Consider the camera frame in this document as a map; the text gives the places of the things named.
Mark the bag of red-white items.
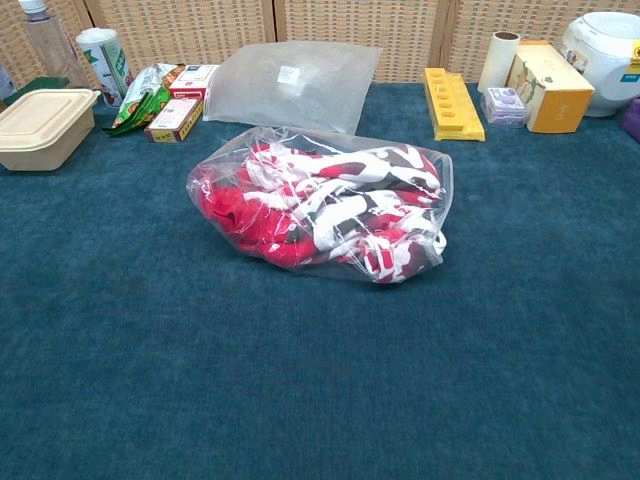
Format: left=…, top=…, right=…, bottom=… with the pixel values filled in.
left=187, top=126, right=454, bottom=285

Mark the frosted plastic bag package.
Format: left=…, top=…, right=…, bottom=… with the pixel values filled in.
left=202, top=40, right=384, bottom=136

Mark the green snack bag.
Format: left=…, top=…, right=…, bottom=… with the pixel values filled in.
left=103, top=63, right=185, bottom=137

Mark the blue carpet table cover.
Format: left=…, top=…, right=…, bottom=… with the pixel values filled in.
left=0, top=82, right=640, bottom=480

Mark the yellow holder with round holes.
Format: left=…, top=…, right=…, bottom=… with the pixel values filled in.
left=423, top=67, right=487, bottom=143

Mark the red white flat box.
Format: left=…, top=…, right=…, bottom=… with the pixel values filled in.
left=144, top=97, right=204, bottom=144

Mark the red white box blue label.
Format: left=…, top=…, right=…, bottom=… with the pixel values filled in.
left=168, top=64, right=221, bottom=101

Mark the wicker folding screen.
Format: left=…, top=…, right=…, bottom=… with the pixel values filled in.
left=0, top=0, right=640, bottom=85

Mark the purple item in clear case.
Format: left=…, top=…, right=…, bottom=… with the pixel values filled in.
left=480, top=87, right=529, bottom=129

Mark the white paper roll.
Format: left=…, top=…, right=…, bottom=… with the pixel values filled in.
left=477, top=31, right=522, bottom=95

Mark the cream yellow carton box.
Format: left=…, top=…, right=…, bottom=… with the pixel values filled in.
left=505, top=39, right=596, bottom=134

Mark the white green cylindrical canister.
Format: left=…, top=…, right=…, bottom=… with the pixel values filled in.
left=75, top=28, right=135, bottom=108

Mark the beige lidded lunch box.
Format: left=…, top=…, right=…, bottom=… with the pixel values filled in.
left=0, top=88, right=101, bottom=172

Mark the clear plastic water bottle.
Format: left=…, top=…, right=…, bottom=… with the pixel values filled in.
left=18, top=0, right=94, bottom=91

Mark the purple box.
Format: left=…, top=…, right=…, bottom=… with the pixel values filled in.
left=621, top=97, right=640, bottom=132

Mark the white rice cooker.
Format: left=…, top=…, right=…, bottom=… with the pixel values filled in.
left=559, top=12, right=640, bottom=119

